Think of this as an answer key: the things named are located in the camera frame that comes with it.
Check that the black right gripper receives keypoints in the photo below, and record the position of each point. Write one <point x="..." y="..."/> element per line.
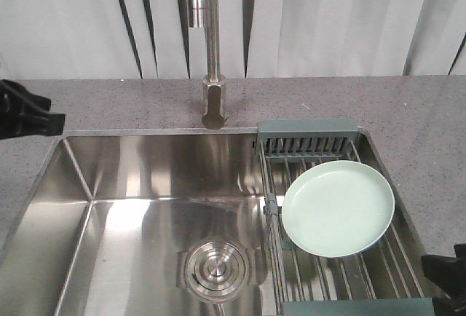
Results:
<point x="448" y="274"/>

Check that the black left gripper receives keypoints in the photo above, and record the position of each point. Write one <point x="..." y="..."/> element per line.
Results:
<point x="24" y="113"/>

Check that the mint green round plate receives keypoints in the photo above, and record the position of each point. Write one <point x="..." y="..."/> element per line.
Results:
<point x="338" y="208"/>

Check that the teal and steel dish rack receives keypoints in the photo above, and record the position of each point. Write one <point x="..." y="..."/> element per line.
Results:
<point x="388" y="273"/>

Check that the white pleated curtain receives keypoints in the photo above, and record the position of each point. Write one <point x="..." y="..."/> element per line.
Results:
<point x="151" y="39"/>

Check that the stainless steel sink basin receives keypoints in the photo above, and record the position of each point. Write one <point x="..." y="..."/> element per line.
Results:
<point x="108" y="215"/>

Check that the stainless steel faucet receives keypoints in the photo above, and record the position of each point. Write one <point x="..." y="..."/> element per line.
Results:
<point x="205" y="14"/>

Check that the round steel sink drain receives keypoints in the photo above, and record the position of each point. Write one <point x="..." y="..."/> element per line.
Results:
<point x="215" y="270"/>

